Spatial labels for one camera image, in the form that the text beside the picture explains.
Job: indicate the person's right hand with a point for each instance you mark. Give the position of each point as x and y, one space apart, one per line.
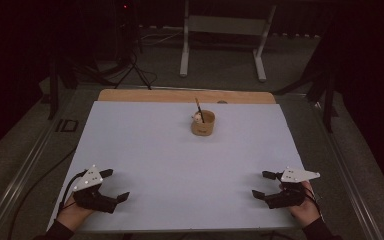
308 211

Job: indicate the wooden table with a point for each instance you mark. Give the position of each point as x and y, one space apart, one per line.
166 96

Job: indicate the black stand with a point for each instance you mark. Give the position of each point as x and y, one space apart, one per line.
328 106

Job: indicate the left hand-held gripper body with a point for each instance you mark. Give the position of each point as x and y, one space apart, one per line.
93 200

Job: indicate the person's left hand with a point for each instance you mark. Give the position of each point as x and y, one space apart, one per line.
71 215

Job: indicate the black brush with wooden tip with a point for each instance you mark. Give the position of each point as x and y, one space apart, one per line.
199 110

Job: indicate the white metal stand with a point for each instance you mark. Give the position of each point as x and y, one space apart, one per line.
226 25

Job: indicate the wooden pen holder cup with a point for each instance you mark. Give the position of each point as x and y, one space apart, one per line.
202 126

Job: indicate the black tripod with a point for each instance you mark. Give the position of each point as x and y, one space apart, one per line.
134 68

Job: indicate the white table mat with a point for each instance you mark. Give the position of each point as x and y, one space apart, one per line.
166 156

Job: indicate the metal floor rail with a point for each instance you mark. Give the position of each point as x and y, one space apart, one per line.
350 186
16 186

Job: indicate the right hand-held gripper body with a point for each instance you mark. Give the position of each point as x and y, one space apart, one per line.
288 198

